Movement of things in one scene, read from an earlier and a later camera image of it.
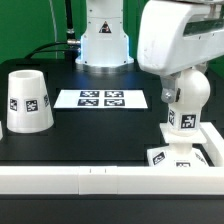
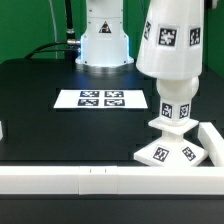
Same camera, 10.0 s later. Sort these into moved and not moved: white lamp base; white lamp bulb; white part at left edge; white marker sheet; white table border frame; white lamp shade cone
Moved: white lamp shade cone; white lamp base; white lamp bulb
Not moved: white table border frame; white marker sheet; white part at left edge
